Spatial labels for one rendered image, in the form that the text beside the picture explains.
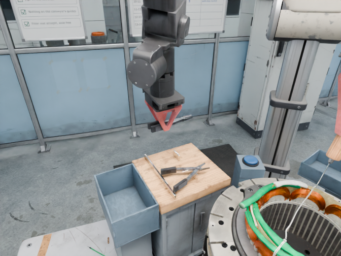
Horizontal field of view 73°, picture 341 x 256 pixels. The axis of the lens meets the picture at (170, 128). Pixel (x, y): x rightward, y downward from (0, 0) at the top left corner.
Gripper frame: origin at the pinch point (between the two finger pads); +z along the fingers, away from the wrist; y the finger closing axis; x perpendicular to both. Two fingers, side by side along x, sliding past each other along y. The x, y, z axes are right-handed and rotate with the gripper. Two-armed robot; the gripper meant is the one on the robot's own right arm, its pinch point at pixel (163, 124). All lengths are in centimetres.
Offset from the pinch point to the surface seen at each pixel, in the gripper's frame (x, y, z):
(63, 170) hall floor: -40, -148, 127
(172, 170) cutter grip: -1.5, 7.5, 8.8
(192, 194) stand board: -0.2, 14.8, 10.9
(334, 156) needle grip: 8.6, 34.1, -12.1
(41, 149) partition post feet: -57, -192, 125
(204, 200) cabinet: 4.2, 14.2, 16.4
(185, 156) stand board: 6.1, 1.4, 12.1
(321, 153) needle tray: 43.8, 18.4, 13.9
